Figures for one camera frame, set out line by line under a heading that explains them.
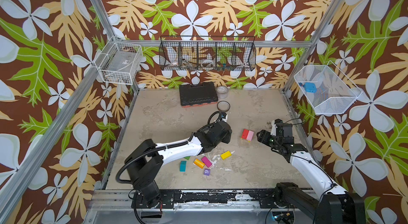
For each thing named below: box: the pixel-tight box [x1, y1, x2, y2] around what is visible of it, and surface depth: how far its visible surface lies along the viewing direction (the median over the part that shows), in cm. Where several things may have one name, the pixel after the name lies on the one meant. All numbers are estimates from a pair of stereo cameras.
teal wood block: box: [179, 160, 187, 172], surface depth 86 cm
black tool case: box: [179, 82, 219, 108], surface depth 114 cm
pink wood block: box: [245, 130, 254, 142], surface depth 93 cm
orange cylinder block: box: [192, 158, 206, 169], surface depth 87 cm
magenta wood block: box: [201, 156, 212, 168], surface depth 87 cm
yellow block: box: [220, 150, 233, 160], surface depth 90 cm
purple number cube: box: [204, 168, 211, 177], surface depth 84 cm
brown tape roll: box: [216, 100, 231, 112], surface depth 113 cm
